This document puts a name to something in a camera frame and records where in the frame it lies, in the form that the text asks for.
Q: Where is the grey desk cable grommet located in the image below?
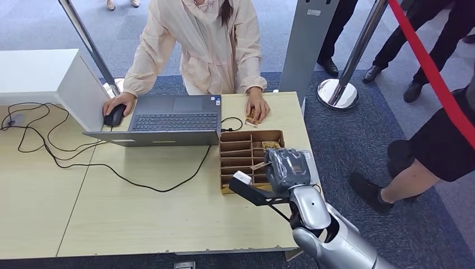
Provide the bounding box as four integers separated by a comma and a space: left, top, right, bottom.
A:
6, 114, 25, 128

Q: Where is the black computer mouse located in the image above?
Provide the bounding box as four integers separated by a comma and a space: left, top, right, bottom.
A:
103, 104, 127, 127

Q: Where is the person's left hand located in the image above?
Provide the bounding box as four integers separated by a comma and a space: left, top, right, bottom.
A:
245, 87, 271, 124

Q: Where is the white cabinet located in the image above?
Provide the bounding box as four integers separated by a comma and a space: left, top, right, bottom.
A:
0, 49, 111, 132

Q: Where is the dark grey laptop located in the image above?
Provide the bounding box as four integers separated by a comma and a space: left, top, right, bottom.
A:
83, 94, 222, 147

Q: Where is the person's right hand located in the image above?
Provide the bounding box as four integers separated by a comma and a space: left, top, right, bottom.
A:
103, 92, 137, 118

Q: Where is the black mouse cable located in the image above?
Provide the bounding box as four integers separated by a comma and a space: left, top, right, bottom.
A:
0, 103, 114, 154

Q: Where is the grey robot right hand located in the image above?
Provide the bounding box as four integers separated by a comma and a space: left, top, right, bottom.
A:
264, 147, 314, 194

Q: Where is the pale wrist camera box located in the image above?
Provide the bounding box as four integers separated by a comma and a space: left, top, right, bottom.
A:
232, 170, 253, 185

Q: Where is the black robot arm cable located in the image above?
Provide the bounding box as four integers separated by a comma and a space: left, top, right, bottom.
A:
267, 202, 294, 224

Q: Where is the red barrier rope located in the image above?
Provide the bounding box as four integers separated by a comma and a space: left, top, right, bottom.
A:
388, 0, 475, 149

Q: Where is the chrome stanchion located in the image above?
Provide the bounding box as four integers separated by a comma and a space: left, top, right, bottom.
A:
57, 0, 125, 99
316, 0, 389, 112

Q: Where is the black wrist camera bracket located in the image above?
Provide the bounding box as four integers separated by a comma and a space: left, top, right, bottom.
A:
228, 177, 294, 207

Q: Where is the black laptop power cable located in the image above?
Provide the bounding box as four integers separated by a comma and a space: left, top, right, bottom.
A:
2, 108, 244, 193

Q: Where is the wooden card organizer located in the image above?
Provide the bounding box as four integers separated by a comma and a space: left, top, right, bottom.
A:
218, 129, 286, 196

